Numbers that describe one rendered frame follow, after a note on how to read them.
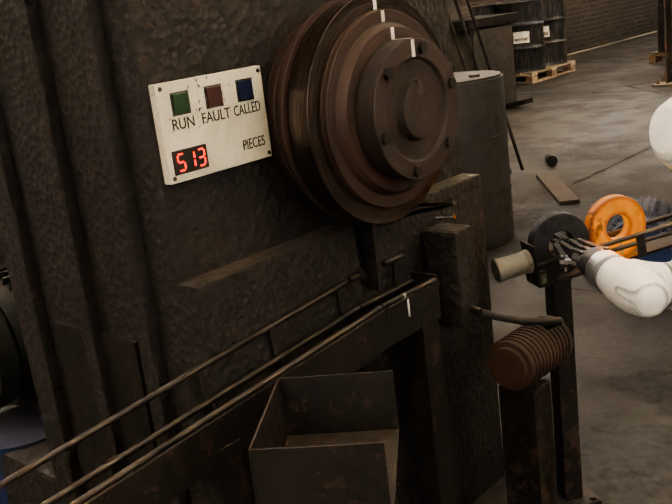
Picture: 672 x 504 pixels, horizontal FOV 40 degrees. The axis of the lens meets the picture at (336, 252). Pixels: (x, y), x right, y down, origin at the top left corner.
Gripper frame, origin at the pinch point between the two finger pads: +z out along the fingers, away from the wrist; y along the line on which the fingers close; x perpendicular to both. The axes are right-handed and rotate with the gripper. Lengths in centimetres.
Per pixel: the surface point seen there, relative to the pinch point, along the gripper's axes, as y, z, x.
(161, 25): -88, -24, 65
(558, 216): -0.4, -0.8, 6.4
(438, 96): -34, -15, 43
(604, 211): 11.9, -0.9, 5.6
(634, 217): 19.9, -1.1, 2.7
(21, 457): -141, 39, -50
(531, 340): -14.7, -14.5, -17.7
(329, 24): -57, -21, 61
